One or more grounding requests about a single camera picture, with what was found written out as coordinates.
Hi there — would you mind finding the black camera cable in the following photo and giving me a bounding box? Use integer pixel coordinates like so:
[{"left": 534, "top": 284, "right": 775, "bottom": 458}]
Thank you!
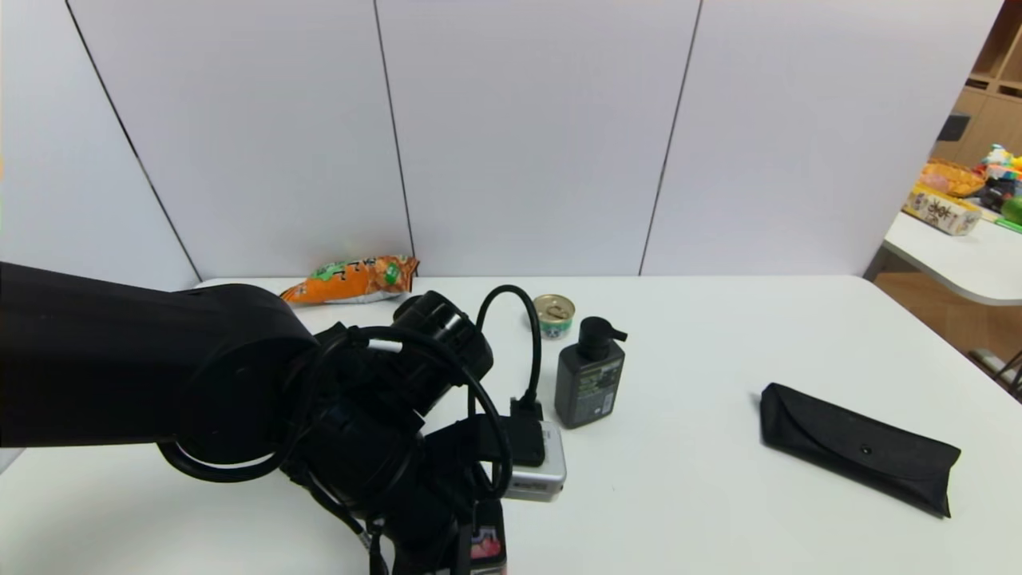
[{"left": 476, "top": 284, "right": 545, "bottom": 422}]

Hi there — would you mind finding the small tin can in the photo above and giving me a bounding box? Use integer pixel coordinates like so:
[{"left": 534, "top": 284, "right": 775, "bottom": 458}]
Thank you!
[{"left": 533, "top": 294, "right": 576, "bottom": 340}]

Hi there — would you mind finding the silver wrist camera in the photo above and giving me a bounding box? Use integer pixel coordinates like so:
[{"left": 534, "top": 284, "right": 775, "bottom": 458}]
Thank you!
[{"left": 499, "top": 419, "right": 568, "bottom": 503}]

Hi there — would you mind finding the small black box pink print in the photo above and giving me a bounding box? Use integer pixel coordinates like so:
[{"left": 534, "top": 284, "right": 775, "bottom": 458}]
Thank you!
[{"left": 471, "top": 499, "right": 509, "bottom": 575}]

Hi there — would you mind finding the black pump bottle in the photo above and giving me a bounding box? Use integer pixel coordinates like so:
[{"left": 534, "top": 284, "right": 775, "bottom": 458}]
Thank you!
[{"left": 554, "top": 316, "right": 629, "bottom": 430}]

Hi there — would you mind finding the white side table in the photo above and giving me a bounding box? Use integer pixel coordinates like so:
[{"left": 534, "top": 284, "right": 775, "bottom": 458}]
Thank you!
[{"left": 882, "top": 209, "right": 1022, "bottom": 307}]

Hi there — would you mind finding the orange snack bag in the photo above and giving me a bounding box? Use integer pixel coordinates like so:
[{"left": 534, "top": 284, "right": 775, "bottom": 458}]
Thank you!
[{"left": 279, "top": 254, "right": 421, "bottom": 306}]

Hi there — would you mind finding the wooden shelf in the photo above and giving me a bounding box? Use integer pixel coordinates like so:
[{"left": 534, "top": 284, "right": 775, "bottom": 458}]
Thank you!
[{"left": 930, "top": 0, "right": 1022, "bottom": 170}]

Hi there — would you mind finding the black glasses case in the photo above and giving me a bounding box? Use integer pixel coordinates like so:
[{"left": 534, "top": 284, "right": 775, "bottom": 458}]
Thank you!
[{"left": 758, "top": 383, "right": 961, "bottom": 518}]

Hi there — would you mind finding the chair base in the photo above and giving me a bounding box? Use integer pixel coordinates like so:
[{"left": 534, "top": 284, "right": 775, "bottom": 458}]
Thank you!
[{"left": 969, "top": 347, "right": 1022, "bottom": 400}]

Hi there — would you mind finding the colourful toy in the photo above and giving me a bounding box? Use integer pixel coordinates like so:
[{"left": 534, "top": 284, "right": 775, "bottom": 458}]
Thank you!
[{"left": 980, "top": 145, "right": 1022, "bottom": 183}]

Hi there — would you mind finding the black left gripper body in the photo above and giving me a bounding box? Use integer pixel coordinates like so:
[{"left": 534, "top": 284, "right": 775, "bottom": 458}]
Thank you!
[{"left": 391, "top": 478, "right": 508, "bottom": 575}]

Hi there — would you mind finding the woven basket with snacks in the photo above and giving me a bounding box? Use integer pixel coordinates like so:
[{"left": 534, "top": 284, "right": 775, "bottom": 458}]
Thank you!
[{"left": 918, "top": 160, "right": 985, "bottom": 199}]

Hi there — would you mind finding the printed carton box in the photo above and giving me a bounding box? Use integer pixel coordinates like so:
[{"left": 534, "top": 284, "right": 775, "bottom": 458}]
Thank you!
[{"left": 902, "top": 185, "right": 981, "bottom": 237}]

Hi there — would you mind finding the black object on side table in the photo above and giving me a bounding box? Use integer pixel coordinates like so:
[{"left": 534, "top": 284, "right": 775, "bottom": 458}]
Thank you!
[{"left": 970, "top": 177, "right": 1016, "bottom": 213}]

